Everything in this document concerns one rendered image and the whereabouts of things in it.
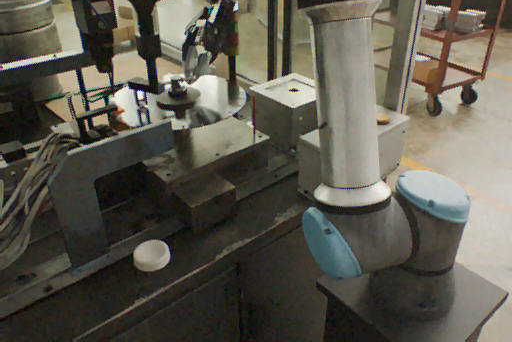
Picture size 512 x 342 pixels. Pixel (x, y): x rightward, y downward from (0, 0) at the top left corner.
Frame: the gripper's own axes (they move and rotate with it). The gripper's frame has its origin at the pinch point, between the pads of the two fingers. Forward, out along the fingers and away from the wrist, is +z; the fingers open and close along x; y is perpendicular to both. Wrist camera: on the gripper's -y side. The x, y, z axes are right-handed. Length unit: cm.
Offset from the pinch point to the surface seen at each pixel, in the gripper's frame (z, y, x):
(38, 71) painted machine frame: 10.9, -11.4, -31.2
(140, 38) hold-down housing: -4.3, 10.3, -16.4
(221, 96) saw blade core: 1.1, 4.7, 7.6
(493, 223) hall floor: 12, -17, 173
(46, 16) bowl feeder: -2, -58, -32
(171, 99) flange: 5.9, 3.4, -3.6
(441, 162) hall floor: -7, -67, 186
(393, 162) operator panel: 1, 25, 50
